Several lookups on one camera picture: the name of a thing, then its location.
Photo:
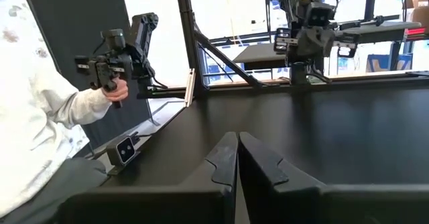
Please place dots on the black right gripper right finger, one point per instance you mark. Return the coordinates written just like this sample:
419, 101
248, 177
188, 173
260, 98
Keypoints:
318, 205

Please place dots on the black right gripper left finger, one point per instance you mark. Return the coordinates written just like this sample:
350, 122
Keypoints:
151, 207

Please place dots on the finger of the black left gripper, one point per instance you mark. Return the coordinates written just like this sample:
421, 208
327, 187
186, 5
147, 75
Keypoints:
347, 44
285, 42

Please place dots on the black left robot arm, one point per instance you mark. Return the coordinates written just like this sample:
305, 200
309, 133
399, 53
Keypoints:
295, 2

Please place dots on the black desk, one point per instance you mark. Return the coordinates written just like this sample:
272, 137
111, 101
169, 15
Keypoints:
261, 54

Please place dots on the black monitor stand pole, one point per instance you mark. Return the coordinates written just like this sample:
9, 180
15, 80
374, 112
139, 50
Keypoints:
370, 1

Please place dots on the small red box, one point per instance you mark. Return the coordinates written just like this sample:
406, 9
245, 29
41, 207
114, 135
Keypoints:
415, 31

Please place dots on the brown cardboard box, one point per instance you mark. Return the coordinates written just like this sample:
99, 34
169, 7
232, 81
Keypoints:
420, 14

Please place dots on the white aluminium bar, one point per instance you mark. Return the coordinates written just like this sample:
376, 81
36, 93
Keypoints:
190, 88

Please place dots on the person's hand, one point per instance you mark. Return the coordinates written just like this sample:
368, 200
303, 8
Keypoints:
117, 91

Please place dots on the person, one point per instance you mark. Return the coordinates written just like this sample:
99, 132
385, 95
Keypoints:
30, 100

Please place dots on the black backdrop panel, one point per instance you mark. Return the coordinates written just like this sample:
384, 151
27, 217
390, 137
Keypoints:
77, 12

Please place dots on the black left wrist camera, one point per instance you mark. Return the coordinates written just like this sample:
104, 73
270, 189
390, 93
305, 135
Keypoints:
320, 14

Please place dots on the black diagonal frame brace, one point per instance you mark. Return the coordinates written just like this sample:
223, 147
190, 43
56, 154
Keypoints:
228, 59

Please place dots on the black table-level camera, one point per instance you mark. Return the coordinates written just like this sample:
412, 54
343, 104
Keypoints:
124, 152

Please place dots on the black vertical frame post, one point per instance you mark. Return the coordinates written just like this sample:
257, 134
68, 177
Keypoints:
191, 33

